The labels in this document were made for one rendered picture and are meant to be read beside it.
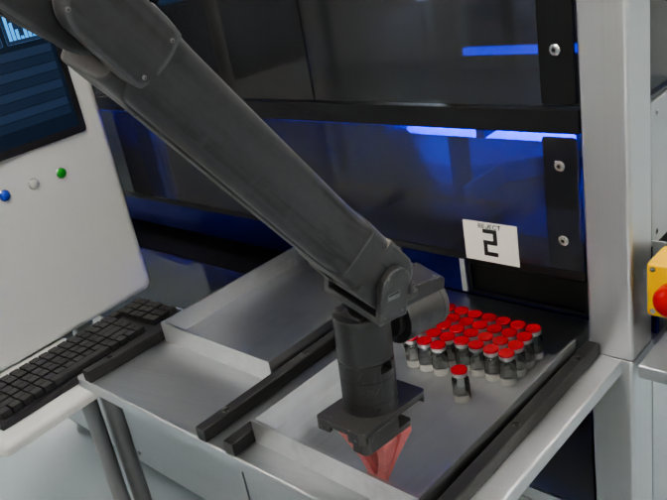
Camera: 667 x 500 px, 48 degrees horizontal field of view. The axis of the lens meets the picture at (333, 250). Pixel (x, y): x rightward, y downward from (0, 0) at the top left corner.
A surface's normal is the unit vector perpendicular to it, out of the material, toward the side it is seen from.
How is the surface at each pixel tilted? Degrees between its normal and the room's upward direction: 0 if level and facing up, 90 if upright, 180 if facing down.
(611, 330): 90
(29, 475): 0
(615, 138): 90
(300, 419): 0
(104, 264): 90
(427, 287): 103
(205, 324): 0
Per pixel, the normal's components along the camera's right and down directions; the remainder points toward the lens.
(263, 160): 0.69, 0.35
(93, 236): 0.78, 0.12
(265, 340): -0.17, -0.91
